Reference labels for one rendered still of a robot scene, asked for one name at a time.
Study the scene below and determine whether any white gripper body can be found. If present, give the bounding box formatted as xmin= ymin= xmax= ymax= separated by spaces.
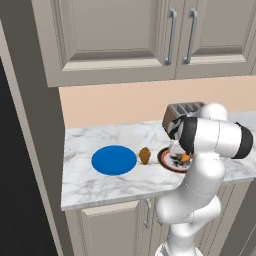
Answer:
xmin=168 ymin=139 xmax=183 ymax=156

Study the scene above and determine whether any orange pastry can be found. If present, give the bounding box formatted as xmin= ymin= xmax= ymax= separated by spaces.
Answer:
xmin=179 ymin=152 xmax=192 ymax=165

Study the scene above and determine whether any patterned plate with red rim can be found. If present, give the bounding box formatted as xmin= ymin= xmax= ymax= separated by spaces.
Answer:
xmin=156 ymin=146 xmax=196 ymax=175

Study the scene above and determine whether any brown croissant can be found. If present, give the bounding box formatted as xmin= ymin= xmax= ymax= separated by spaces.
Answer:
xmin=138 ymin=146 xmax=152 ymax=166

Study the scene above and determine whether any silver toaster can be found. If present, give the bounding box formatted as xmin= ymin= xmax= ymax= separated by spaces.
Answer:
xmin=161 ymin=101 xmax=207 ymax=135

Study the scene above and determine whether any blue round plate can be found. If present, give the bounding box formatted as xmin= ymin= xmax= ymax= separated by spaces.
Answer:
xmin=91 ymin=144 xmax=138 ymax=177

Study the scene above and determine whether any grey base cupboard door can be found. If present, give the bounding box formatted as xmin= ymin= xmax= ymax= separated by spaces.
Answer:
xmin=79 ymin=199 xmax=154 ymax=256
xmin=194 ymin=181 xmax=236 ymax=256

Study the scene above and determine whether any tall grey cupboard panel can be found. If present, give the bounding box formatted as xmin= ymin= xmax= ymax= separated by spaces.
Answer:
xmin=0 ymin=0 xmax=75 ymax=256

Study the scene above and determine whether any silver base cupboard handle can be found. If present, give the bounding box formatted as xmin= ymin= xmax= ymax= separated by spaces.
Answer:
xmin=143 ymin=198 xmax=153 ymax=230

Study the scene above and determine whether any grey wall cupboard door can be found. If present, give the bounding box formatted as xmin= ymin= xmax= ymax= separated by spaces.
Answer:
xmin=31 ymin=0 xmax=178 ymax=88
xmin=174 ymin=0 xmax=256 ymax=81

